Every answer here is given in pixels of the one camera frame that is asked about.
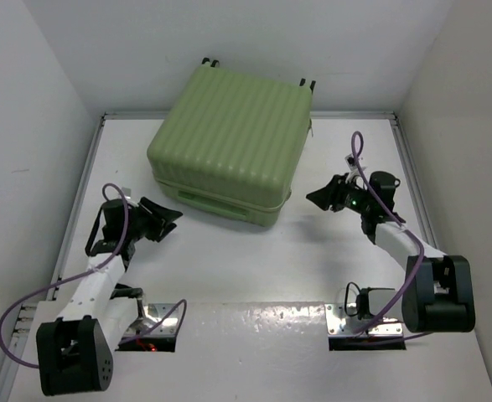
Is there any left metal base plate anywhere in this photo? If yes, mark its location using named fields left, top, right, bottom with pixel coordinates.
left=122, top=303, right=183, bottom=342

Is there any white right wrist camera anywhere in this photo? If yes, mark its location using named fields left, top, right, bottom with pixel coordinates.
left=345, top=154, right=360, bottom=181

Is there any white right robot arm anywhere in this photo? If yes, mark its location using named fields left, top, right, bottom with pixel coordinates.
left=306, top=171, right=476, bottom=333

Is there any aluminium table rail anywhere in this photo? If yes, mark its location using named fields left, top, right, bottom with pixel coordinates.
left=0, top=114, right=107, bottom=401
left=390, top=111, right=468, bottom=301

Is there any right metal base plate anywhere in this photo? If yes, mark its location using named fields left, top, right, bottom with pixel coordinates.
left=324, top=303, right=404, bottom=340

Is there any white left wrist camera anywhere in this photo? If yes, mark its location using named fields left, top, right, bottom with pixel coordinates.
left=120, top=187, right=137, bottom=205

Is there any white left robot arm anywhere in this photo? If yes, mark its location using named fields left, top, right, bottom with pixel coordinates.
left=36, top=197, right=187, bottom=396

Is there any metal base plate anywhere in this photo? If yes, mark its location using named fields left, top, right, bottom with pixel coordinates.
left=122, top=303, right=183, bottom=342
left=324, top=303, right=404, bottom=340

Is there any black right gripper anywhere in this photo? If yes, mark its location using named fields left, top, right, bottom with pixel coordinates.
left=307, top=173, right=372, bottom=215

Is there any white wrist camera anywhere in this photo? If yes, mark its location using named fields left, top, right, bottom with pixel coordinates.
left=120, top=187, right=137, bottom=205
left=345, top=154, right=360, bottom=181

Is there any right aluminium table rail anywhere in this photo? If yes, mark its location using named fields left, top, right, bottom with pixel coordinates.
left=390, top=111, right=468, bottom=301

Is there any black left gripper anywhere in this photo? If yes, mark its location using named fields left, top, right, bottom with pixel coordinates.
left=124, top=196, right=182, bottom=241

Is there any light green suitcase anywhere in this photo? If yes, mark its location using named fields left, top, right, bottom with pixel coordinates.
left=147, top=58, right=316, bottom=227

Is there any left aluminium table rail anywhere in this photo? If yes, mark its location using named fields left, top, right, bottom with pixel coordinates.
left=0, top=114, right=107, bottom=401

